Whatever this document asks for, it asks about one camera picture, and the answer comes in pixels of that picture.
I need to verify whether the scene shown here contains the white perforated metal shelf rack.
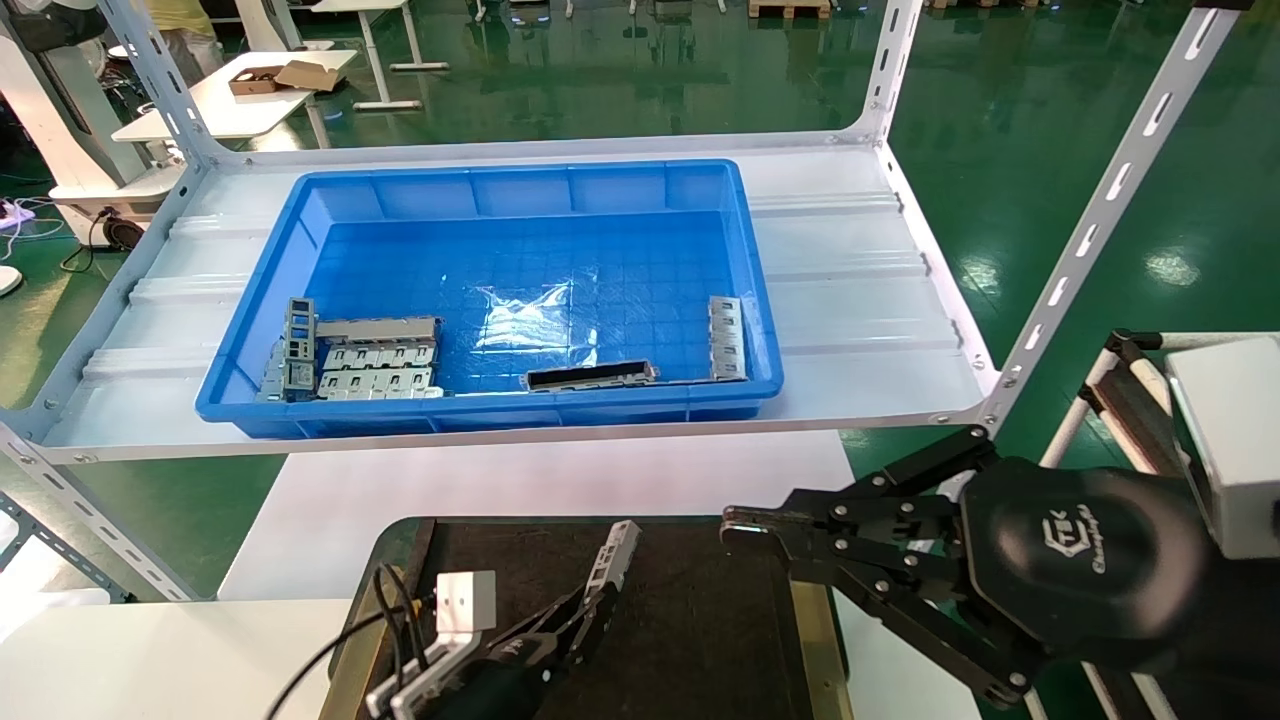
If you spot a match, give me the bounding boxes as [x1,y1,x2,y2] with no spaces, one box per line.
[0,0,1251,606]

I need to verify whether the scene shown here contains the grey slotted metal part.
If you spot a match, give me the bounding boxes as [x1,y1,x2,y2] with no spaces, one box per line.
[585,520,642,601]

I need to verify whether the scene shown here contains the white pedestal desk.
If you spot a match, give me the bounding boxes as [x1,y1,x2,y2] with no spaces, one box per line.
[310,0,451,111]

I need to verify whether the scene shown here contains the black caster wheel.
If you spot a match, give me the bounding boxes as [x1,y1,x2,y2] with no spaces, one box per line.
[100,205,146,251]

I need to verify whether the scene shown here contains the standing person in yellow suit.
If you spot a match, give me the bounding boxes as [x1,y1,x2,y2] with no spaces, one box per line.
[145,0,226,86]

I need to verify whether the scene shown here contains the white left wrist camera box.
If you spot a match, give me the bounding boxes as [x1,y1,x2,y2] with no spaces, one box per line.
[436,571,498,646]

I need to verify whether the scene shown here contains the white machine base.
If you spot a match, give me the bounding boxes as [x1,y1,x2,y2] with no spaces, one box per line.
[0,0,186,251]

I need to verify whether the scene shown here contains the upright dark grey metal part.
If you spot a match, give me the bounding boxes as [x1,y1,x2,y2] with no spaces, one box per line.
[283,297,319,391]

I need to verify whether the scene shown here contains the white table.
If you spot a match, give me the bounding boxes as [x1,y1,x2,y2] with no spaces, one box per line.
[110,48,361,141]

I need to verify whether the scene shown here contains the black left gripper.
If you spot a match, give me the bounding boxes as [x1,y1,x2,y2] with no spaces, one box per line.
[440,590,617,720]

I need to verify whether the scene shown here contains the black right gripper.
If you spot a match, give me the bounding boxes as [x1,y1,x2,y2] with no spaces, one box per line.
[722,427,1213,709]

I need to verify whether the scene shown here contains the blue plastic bin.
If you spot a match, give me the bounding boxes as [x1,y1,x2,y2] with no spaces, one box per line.
[195,158,784,441]

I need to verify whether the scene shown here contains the silver camera mounting bracket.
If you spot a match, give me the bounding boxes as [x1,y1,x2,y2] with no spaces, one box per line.
[365,640,471,720]

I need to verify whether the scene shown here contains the black camera cable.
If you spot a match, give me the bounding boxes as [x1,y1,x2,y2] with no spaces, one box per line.
[265,563,441,720]

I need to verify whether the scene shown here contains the clear plastic bag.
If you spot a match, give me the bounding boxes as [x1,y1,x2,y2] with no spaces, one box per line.
[474,282,575,353]

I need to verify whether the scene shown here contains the small tilted grey metal part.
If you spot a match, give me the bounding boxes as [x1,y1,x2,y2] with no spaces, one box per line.
[258,340,291,403]

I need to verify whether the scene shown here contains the long grey metal part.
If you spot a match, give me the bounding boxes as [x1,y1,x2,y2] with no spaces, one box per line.
[316,317,442,348]

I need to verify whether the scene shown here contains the pipe frame cart black shelves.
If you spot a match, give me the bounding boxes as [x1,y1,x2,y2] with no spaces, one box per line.
[1040,328,1196,471]

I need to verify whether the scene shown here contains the flat open cardboard box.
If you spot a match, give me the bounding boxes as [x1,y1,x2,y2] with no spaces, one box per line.
[228,60,348,97]

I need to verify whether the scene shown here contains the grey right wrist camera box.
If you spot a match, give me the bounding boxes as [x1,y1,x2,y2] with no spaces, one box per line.
[1165,335,1280,561]

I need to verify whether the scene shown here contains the long black metal part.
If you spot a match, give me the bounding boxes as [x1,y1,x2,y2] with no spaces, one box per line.
[525,361,659,392]

